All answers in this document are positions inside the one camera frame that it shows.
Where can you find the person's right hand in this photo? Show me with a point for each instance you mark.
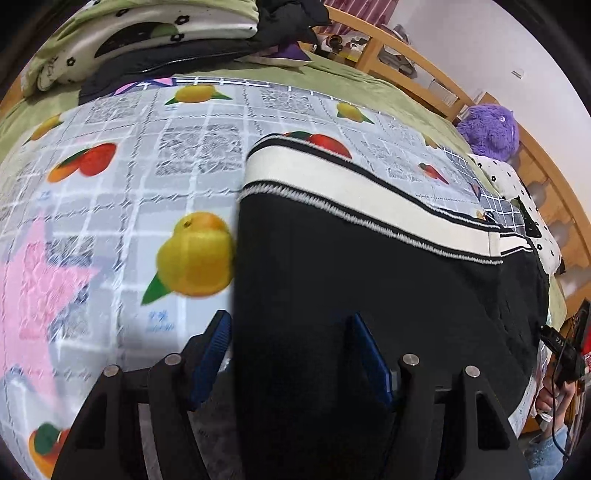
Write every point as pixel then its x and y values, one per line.
pixel 549 401

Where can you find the fruit print plastic sheet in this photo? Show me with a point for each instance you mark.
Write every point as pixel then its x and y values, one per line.
pixel 138 184

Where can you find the green blanket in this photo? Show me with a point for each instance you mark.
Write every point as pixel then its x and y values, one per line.
pixel 369 87

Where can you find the purple cloth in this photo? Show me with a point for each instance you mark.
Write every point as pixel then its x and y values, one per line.
pixel 286 55

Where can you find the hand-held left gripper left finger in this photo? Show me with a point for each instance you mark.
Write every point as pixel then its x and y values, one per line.
pixel 214 350

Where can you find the white floral pillow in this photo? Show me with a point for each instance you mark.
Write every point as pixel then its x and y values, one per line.
pixel 540 230

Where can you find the black jacket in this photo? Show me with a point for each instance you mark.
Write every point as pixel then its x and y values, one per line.
pixel 184 55

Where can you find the black pants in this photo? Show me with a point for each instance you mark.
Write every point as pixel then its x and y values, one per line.
pixel 369 277

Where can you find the folded white floral quilt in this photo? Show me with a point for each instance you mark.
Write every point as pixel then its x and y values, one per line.
pixel 138 27

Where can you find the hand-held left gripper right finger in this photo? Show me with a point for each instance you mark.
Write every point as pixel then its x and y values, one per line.
pixel 369 355

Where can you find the person's jeans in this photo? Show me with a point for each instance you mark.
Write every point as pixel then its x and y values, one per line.
pixel 547 450

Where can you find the wooden bed frame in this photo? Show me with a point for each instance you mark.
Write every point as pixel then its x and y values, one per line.
pixel 415 60

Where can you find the red patterned curtain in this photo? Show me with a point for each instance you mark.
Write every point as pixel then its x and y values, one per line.
pixel 364 14

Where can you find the purple plush toy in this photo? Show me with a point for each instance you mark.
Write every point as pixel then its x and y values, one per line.
pixel 491 131

